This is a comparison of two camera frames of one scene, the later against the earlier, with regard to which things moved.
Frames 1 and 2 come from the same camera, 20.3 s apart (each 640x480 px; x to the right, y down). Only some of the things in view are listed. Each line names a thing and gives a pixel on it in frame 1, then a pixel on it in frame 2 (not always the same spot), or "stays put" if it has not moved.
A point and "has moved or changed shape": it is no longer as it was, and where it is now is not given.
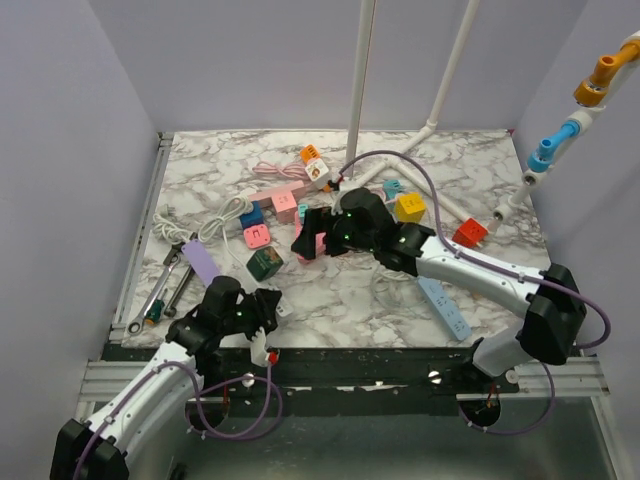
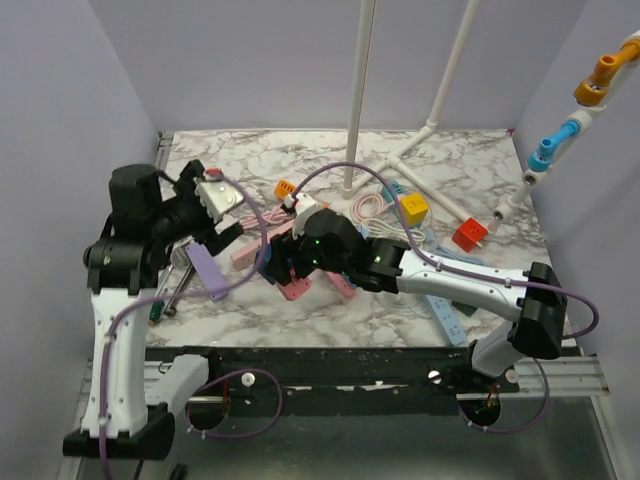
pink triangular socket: x=320 y=239 has moved or changed shape
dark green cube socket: x=264 y=263 has moved or changed shape
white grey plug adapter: x=258 y=349 → x=217 y=197
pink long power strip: x=283 y=200 → x=246 y=255
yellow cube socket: x=409 y=207 stays put
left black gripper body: x=251 y=314 → x=188 y=215
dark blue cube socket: x=255 y=217 → x=267 y=256
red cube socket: x=470 y=234 stays put
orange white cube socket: x=316 y=167 → x=283 y=188
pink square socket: x=257 y=236 → x=295 y=289
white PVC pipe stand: x=395 y=164 stays put
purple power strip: x=201 y=262 stays put
